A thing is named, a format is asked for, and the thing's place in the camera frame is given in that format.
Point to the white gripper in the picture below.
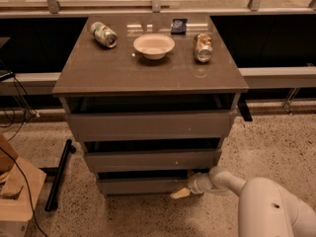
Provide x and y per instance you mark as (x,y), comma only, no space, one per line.
(195,184)

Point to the grey bottom drawer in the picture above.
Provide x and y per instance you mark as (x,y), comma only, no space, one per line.
(146,186)

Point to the grey drawer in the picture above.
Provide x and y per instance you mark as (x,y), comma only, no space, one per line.
(102,127)
(152,161)
(146,186)

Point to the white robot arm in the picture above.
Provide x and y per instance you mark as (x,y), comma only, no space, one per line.
(265,208)

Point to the grey middle drawer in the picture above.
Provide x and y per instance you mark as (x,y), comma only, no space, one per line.
(152,161)

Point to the grey drawer cabinet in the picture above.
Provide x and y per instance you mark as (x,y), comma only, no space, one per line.
(120,80)

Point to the grey top drawer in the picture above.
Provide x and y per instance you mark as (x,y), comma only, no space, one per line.
(102,127)

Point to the black metal stand leg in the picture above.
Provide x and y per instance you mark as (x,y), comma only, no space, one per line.
(57,173)

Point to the crushed silver can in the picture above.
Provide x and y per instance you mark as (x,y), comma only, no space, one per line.
(203,48)

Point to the white bowl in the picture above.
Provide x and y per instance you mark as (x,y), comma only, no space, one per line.
(154,46)

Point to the cardboard box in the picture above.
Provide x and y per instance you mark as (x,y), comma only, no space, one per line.
(21,183)

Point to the blue snack packet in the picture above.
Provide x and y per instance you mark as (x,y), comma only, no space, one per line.
(179,27)

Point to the green soda can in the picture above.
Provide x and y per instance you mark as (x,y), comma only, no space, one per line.
(103,34)

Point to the metal window frame rail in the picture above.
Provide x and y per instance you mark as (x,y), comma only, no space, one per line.
(158,4)

